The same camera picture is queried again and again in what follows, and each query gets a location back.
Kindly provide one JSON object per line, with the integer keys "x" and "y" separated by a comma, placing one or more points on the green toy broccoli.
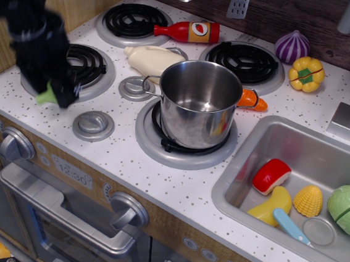
{"x": 47, "y": 96}

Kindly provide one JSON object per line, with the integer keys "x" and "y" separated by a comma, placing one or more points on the grey stovetop knob front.
{"x": 93, "y": 126}

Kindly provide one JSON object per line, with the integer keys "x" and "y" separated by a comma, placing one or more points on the back right black burner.
{"x": 257, "y": 68}

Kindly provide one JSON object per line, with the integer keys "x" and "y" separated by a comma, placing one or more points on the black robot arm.
{"x": 22, "y": 16}

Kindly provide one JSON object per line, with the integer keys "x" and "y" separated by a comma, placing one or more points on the stainless steel pot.
{"x": 198, "y": 100}

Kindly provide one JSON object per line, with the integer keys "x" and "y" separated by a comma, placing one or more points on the yellow toy banana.
{"x": 279, "y": 198}

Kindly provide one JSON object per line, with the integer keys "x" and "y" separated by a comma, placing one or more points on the black burner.
{"x": 93, "y": 68}
{"x": 128, "y": 24}
{"x": 150, "y": 141}
{"x": 257, "y": 68}

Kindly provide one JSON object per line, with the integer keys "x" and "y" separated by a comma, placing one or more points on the orange toy carrot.
{"x": 250, "y": 100}

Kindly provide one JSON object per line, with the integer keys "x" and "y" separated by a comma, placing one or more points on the yellow toy bell pepper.
{"x": 306, "y": 74}

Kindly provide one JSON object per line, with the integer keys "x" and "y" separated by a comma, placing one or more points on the hanging grey spatula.
{"x": 237, "y": 9}

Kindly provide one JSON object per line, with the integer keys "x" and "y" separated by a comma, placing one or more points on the purple toy onion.
{"x": 291, "y": 46}

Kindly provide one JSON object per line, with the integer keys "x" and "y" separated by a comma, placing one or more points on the red toy cheese wedge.
{"x": 270, "y": 175}

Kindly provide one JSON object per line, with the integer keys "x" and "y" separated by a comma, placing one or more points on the red toy ketchup bottle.
{"x": 191, "y": 32}

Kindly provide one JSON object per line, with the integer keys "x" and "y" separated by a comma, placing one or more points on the blue toy knife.
{"x": 289, "y": 227}

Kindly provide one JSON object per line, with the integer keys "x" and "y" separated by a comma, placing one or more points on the silver oven door handle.
{"x": 48, "y": 200}

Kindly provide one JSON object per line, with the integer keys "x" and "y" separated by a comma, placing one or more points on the right silver oven knob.
{"x": 127, "y": 211}

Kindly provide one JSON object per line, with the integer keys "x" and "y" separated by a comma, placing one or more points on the green toy cabbage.
{"x": 339, "y": 207}

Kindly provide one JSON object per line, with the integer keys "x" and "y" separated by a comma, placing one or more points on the grey stovetop knob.
{"x": 93, "y": 126}
{"x": 136, "y": 89}

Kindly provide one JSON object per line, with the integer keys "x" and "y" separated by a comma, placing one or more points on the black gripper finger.
{"x": 65, "y": 90}
{"x": 36, "y": 79}

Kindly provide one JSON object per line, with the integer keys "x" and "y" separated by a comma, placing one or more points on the silver oven knob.
{"x": 127, "y": 211}
{"x": 16, "y": 145}

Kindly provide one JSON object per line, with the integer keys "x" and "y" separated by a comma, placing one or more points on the left silver oven knob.
{"x": 16, "y": 145}

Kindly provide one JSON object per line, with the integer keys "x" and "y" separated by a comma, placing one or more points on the back left black burner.
{"x": 128, "y": 24}

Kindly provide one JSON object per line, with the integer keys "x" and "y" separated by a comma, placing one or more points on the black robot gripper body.
{"x": 42, "y": 55}

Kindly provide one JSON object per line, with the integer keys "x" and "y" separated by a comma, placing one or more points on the grey stovetop knob middle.
{"x": 136, "y": 89}

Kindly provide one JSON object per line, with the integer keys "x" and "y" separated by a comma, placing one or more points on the front left black burner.
{"x": 93, "y": 68}

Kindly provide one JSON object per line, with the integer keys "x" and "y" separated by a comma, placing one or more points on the front right black burner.
{"x": 150, "y": 141}

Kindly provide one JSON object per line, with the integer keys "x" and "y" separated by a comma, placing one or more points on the yellow toy corn piece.
{"x": 309, "y": 201}

